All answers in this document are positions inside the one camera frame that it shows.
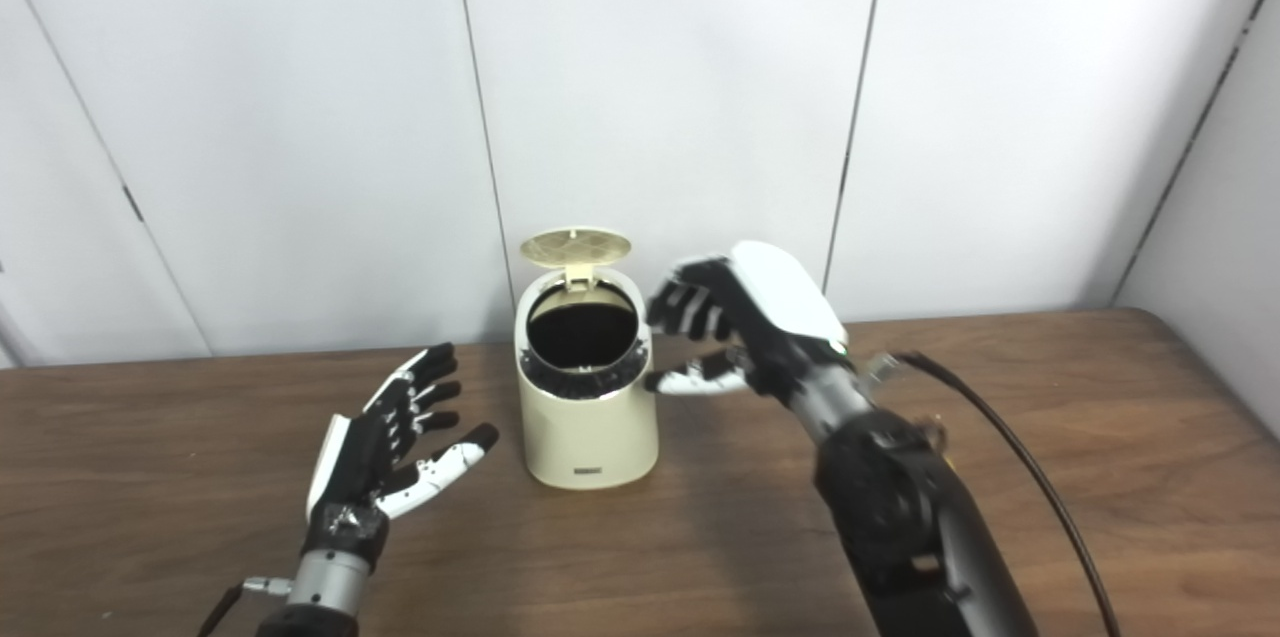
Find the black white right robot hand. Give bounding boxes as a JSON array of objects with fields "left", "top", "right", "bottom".
[{"left": 645, "top": 240, "right": 851, "bottom": 408}]

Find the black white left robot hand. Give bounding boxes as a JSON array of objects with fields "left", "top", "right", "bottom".
[{"left": 300, "top": 343, "right": 500, "bottom": 568}]

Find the round cream bin lid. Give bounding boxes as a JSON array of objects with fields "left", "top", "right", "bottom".
[{"left": 520, "top": 228, "right": 633, "bottom": 290}]

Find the cream-colored desktop trash bin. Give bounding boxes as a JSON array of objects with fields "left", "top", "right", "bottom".
[{"left": 514, "top": 228, "right": 660, "bottom": 491}]

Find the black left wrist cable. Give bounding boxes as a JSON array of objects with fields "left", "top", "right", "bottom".
[{"left": 197, "top": 575, "right": 293, "bottom": 637}]

